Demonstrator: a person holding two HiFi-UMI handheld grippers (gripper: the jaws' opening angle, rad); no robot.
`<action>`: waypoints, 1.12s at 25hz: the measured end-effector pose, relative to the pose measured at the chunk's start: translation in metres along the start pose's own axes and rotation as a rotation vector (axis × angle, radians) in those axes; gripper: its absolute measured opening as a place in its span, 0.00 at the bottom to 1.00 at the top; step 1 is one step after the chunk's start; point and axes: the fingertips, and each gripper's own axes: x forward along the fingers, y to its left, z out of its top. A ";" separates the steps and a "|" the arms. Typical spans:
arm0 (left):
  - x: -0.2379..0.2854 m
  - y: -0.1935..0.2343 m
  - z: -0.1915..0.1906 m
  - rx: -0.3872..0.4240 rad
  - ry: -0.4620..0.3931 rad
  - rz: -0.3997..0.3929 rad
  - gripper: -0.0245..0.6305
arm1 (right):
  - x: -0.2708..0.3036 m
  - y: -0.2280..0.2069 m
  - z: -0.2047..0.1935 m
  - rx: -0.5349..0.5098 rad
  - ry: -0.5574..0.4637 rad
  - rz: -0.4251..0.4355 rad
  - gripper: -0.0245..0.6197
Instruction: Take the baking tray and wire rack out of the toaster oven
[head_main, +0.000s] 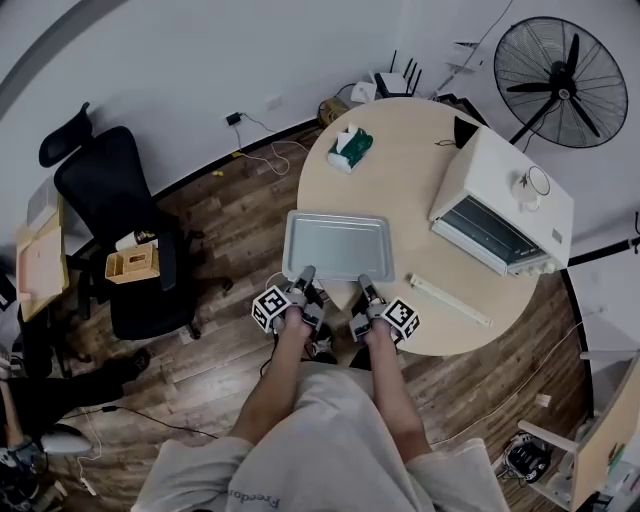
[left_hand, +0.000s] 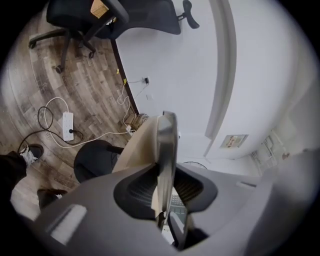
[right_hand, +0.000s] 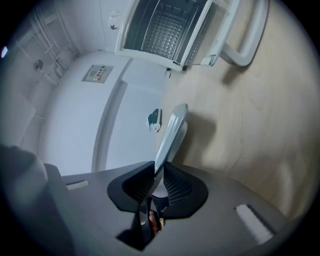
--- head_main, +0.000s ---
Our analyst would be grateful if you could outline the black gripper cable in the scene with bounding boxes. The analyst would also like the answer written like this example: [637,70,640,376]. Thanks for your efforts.
[259,329,281,376]

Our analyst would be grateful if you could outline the yellow wooden box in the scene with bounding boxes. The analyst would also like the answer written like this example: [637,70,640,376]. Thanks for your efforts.
[104,243,161,286]

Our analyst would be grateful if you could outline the black floor cable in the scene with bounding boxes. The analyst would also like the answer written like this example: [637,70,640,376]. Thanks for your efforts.
[64,405,219,440]

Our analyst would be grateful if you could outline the green tissue pack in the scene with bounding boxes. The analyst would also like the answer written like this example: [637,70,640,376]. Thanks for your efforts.
[327,123,375,175]

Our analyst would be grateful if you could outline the person's black shoe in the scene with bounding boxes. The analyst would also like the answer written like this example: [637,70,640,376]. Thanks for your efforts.
[348,344,374,371]
[301,323,339,365]

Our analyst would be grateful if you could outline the small white box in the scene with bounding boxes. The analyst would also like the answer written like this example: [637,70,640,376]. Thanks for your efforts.
[349,81,378,105]

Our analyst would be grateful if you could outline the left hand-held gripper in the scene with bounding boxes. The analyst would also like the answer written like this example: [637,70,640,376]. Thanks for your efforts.
[251,265,326,334]

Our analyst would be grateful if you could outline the black harness device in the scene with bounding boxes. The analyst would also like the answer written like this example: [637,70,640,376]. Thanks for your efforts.
[502,433,554,484]

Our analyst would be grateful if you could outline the white router with black antennas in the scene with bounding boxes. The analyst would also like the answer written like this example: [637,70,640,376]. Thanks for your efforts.
[372,49,424,99]

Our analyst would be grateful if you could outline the yellow cable coil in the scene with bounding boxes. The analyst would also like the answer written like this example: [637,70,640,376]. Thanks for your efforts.
[318,98,351,126]

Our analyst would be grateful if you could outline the small wooden desk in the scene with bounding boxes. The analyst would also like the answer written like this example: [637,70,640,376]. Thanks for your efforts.
[14,194,71,324]

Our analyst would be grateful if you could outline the silver metal baking tray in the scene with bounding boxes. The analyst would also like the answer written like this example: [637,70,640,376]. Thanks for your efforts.
[281,209,396,284]

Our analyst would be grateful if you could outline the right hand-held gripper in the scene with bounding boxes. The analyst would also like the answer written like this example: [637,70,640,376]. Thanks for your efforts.
[348,273,421,345]

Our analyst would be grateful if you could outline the person's left forearm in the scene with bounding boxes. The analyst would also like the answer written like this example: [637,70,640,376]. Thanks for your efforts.
[229,309,314,444]

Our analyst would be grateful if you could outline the white mug with dark rim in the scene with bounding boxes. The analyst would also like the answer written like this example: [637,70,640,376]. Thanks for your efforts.
[510,165,551,214]

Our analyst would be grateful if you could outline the wooden desk with white frame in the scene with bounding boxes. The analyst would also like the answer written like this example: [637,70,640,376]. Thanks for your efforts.
[517,352,640,512]

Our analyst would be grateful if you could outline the flat black pad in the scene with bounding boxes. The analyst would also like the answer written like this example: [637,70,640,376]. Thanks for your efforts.
[453,115,476,149]

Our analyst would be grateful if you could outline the grey wall rail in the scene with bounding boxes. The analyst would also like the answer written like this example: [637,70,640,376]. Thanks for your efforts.
[0,0,129,121]

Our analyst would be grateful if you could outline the black standing fan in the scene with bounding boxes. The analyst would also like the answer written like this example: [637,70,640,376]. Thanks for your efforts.
[493,16,629,150]

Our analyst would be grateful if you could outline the person's left black shoe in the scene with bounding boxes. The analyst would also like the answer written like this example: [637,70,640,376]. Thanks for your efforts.
[301,323,339,365]

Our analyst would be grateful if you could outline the person's right black shoe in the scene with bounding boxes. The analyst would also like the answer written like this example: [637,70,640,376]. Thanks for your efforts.
[348,344,374,371]

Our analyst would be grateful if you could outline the person's right forearm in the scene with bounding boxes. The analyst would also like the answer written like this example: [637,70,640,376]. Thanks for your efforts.
[367,322,434,464]

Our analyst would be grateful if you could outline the white toaster oven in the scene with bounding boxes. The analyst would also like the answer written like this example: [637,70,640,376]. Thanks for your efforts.
[428,124,575,278]

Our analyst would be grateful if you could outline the long white plastic strip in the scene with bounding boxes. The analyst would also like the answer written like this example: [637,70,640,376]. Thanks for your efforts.
[409,273,494,327]

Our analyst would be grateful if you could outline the long white floor cable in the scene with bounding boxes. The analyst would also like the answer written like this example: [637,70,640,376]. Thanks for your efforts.
[429,319,586,446]

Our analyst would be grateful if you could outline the black office chair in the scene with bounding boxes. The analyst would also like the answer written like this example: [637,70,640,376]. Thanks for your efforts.
[38,102,204,341]

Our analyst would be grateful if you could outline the person's light grey shirt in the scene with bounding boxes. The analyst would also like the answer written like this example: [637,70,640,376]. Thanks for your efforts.
[130,362,511,512]

